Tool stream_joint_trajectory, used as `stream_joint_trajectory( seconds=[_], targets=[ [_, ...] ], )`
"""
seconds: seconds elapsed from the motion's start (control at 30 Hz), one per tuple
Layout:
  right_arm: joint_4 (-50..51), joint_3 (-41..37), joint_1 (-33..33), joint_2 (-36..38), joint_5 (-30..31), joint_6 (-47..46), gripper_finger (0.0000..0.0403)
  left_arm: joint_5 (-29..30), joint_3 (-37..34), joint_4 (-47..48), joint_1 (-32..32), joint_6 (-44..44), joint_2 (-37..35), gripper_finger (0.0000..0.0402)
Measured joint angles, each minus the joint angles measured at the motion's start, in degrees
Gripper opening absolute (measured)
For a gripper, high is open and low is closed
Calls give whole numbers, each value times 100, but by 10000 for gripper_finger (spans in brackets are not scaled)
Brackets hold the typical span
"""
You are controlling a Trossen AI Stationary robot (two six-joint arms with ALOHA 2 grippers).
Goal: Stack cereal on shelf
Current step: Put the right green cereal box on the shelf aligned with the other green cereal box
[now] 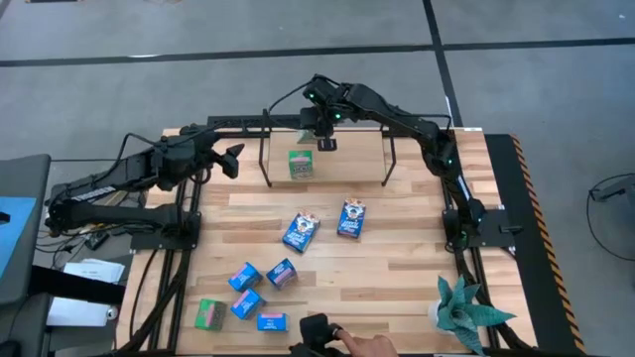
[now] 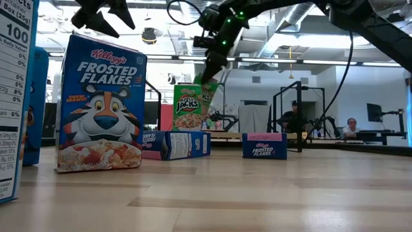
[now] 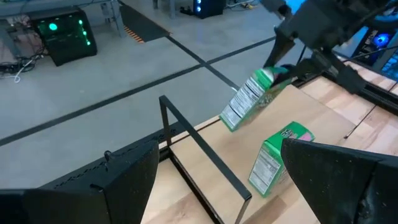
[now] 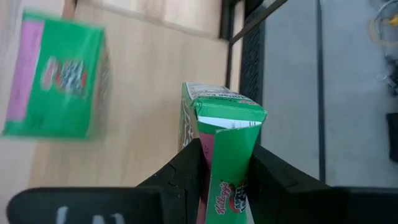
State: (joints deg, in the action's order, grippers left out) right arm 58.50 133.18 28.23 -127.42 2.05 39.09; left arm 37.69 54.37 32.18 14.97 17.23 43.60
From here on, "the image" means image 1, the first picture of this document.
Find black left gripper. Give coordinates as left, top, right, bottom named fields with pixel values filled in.
left=195, top=129, right=246, bottom=180

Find blue Frosted Flakes cereal box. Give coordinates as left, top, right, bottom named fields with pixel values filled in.
left=335, top=197, right=368, bottom=240
left=281, top=210, right=321, bottom=255
left=265, top=257, right=300, bottom=291

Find blue Rice Krispies cereal box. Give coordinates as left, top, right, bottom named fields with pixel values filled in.
left=227, top=261, right=264, bottom=294
left=256, top=311, right=290, bottom=333
left=229, top=288, right=267, bottom=321

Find wooden shelf black metal legs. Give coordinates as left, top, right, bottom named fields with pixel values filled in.
left=257, top=107, right=401, bottom=188

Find black power adapter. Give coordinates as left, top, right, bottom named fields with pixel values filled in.
left=83, top=231, right=110, bottom=251

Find white paper sheet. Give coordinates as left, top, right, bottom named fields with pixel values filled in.
left=63, top=257, right=126, bottom=285
left=46, top=296, right=120, bottom=328

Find black handheld device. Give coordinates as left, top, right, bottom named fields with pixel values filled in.
left=289, top=311, right=346, bottom=357

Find grey chair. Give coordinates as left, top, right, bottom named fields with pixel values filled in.
left=0, top=153, right=53, bottom=306

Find person's hand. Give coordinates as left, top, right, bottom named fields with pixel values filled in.
left=332, top=327, right=400, bottom=357

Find blue pad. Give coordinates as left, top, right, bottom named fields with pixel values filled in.
left=0, top=195, right=39, bottom=282

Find teal artificial plant white pot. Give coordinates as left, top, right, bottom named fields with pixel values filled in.
left=427, top=275, right=518, bottom=357

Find black mat hazard stripe edge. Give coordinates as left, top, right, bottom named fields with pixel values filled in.
left=483, top=132, right=589, bottom=356

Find grey floor object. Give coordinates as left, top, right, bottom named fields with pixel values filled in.
left=589, top=174, right=635, bottom=204

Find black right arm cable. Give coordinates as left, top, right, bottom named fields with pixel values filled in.
left=266, top=73, right=328, bottom=116

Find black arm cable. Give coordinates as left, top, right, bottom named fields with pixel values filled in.
left=266, top=73, right=328, bottom=116
left=112, top=131, right=168, bottom=170

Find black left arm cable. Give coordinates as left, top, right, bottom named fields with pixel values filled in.
left=112, top=131, right=168, bottom=170

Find black metal table frame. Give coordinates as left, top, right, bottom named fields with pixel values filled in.
left=116, top=126, right=535, bottom=357

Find black floor cable loop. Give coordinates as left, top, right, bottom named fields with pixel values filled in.
left=586, top=172, right=635, bottom=263

